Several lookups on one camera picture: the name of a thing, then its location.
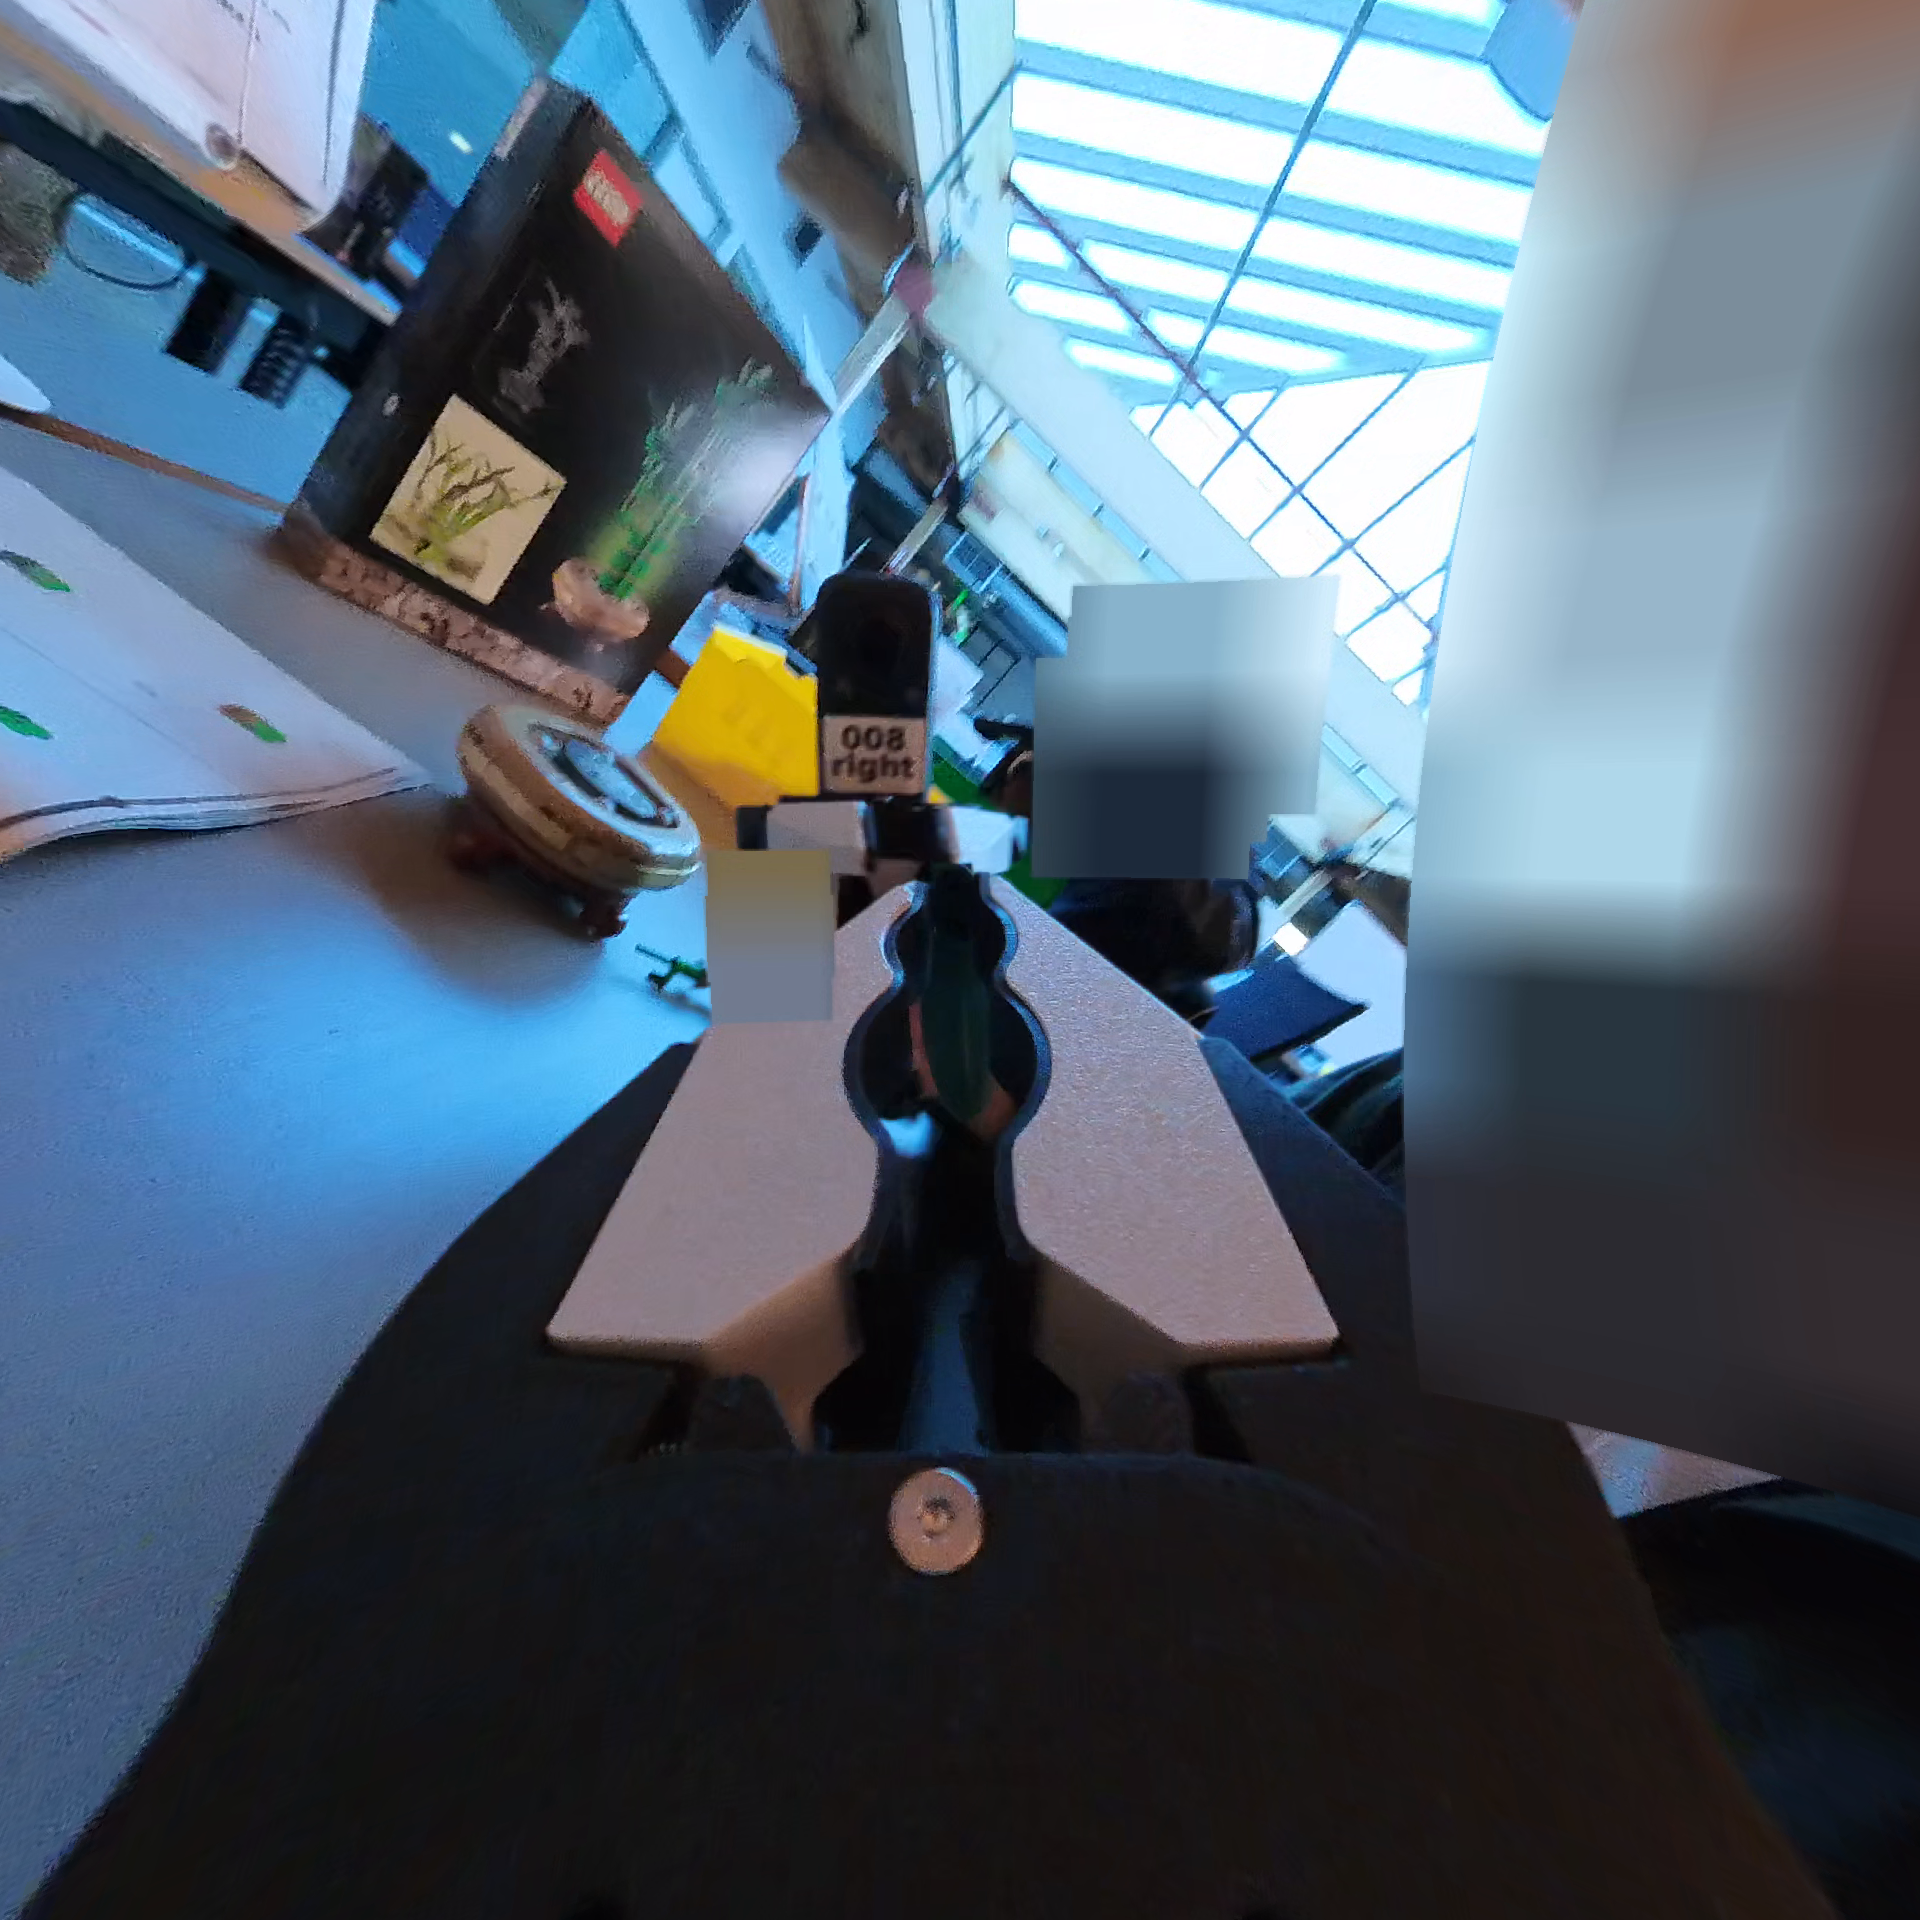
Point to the yellow plastic bin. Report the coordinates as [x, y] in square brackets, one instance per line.
[735, 713]

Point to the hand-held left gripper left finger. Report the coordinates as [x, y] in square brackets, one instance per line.
[721, 1201]

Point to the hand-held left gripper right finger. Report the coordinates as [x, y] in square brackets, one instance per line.
[1155, 1201]

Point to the black toy set box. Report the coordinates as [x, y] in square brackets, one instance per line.
[524, 301]

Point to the round brown toy pot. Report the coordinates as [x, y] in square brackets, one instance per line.
[579, 811]

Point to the dark green toy leaf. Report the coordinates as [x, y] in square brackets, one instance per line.
[955, 1020]

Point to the toy instruction booklet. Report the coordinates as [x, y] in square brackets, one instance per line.
[136, 705]

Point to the white table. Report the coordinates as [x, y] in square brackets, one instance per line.
[150, 89]

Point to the small green toy piece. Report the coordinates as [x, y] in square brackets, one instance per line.
[675, 972]

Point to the grey desk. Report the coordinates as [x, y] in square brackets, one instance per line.
[300, 1126]

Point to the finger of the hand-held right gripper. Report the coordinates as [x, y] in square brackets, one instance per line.
[819, 828]

